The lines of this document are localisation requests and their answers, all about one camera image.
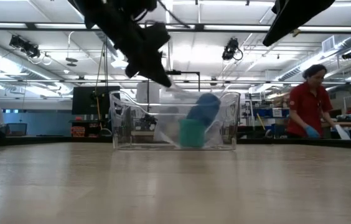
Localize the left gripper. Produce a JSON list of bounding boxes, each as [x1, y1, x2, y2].
[[106, 0, 172, 88]]

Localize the black monitor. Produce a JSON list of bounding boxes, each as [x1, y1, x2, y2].
[[72, 86, 121, 115]]

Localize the hanging black cable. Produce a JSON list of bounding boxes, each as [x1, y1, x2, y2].
[[94, 35, 111, 128]]

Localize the clear plastic tray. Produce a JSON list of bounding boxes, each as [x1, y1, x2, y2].
[[109, 90, 241, 151]]

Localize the white air vent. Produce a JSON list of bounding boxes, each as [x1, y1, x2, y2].
[[321, 35, 337, 54]]

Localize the black ceiling device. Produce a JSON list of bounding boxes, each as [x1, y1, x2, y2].
[[9, 34, 42, 59]]

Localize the blue storage bins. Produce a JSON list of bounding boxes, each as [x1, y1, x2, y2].
[[251, 107, 289, 119]]

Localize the clear plastic zip bag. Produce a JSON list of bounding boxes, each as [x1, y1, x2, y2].
[[153, 85, 236, 149]]

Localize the red boxes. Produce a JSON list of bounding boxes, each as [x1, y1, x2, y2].
[[70, 116, 87, 138]]

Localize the blue elastic bandage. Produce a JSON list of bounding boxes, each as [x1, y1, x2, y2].
[[186, 92, 222, 128]]

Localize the blue glove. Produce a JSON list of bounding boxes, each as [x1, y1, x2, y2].
[[305, 124, 321, 139]]

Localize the teal bandage roll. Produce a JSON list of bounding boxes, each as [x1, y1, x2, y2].
[[178, 119, 208, 149]]

